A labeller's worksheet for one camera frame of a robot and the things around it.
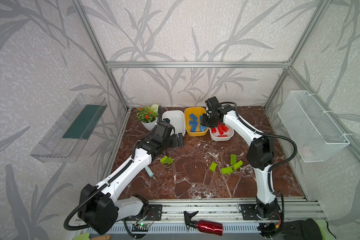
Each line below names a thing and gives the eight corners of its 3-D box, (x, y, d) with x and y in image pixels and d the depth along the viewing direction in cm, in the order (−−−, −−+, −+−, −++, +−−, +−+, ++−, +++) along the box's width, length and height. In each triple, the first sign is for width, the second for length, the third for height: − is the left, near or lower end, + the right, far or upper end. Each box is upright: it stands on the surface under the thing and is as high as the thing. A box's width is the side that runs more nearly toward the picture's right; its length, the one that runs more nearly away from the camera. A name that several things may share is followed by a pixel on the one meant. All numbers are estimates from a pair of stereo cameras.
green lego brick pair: (160, 164, 92) (159, 162, 91) (161, 157, 95) (160, 155, 94) (172, 164, 92) (172, 162, 91) (173, 157, 95) (173, 155, 94)
